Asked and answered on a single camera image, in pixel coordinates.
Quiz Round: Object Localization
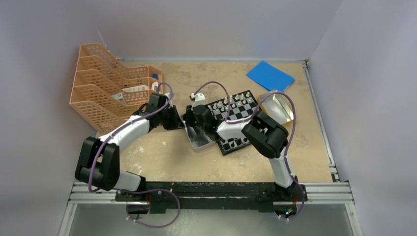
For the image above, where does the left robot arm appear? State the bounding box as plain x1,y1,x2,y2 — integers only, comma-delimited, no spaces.
75,92,184,201

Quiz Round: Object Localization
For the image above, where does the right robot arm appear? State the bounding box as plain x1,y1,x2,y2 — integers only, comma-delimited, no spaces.
183,105,296,200

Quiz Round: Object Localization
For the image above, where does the black white chess board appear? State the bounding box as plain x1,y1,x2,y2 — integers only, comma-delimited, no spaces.
207,90,258,156

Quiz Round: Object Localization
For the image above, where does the white label box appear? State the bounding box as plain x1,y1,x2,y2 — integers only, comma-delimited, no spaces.
122,85,149,92

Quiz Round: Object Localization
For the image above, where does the silver metal tin tray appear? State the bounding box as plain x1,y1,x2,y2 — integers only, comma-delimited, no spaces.
185,125,216,152

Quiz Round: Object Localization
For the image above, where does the orange plastic file rack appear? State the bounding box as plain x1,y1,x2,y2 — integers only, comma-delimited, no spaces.
69,43,163,133

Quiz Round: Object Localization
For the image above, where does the blue notebook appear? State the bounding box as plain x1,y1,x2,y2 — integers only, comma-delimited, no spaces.
246,61,295,92

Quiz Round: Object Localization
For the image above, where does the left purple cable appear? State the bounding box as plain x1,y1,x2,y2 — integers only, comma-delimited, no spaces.
88,82,175,193

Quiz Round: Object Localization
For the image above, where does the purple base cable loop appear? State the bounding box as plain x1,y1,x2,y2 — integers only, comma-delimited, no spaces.
126,189,181,229

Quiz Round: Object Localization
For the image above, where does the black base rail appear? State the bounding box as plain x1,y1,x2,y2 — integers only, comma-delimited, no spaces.
116,181,307,217

